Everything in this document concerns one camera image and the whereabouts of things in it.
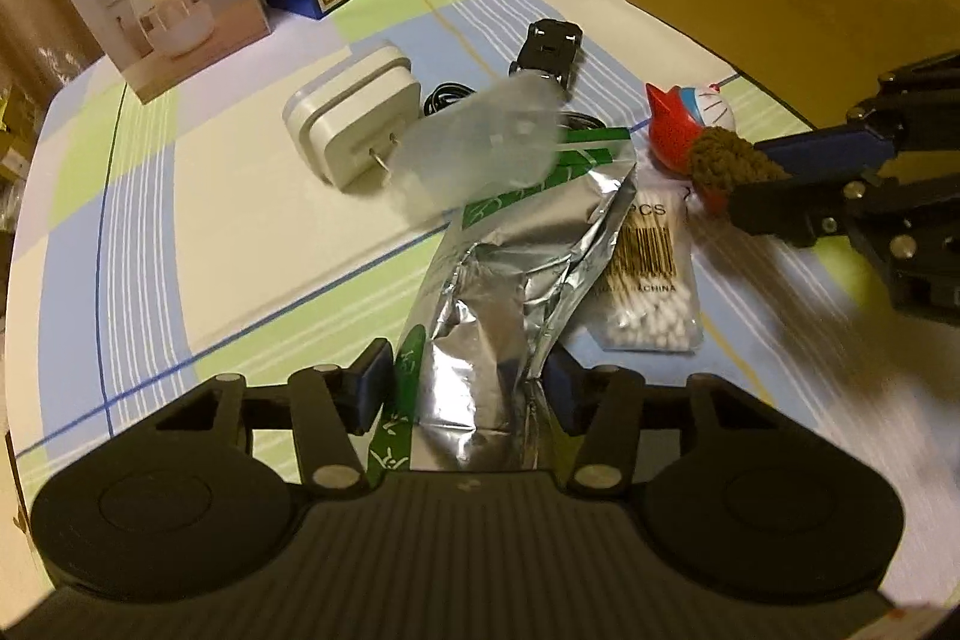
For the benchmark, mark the black toy car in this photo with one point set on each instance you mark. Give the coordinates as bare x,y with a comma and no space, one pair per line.
546,54

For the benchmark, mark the white power adapter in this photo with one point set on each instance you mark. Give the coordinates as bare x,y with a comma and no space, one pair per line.
349,111

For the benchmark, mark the cotton swab packet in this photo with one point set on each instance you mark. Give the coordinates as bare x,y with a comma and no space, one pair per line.
651,280

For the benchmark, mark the red blue cat figurine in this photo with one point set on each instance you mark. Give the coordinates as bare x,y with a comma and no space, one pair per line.
679,119

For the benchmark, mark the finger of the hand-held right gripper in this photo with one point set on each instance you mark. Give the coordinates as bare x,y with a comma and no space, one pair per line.
787,206
825,144

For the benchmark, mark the silver green foil pouch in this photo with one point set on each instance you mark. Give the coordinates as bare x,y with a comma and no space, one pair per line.
495,295

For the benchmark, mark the translucent plastic pouch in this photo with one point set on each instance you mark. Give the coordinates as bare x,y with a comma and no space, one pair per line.
472,149

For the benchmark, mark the checked tablecloth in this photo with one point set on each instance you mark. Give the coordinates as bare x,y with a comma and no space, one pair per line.
225,250

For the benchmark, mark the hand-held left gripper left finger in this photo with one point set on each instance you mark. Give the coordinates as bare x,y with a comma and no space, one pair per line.
373,381

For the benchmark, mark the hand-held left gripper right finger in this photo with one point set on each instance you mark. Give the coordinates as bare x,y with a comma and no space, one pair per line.
561,385

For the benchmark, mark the brown knitted toy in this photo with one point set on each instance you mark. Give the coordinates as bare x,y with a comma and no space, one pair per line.
731,160

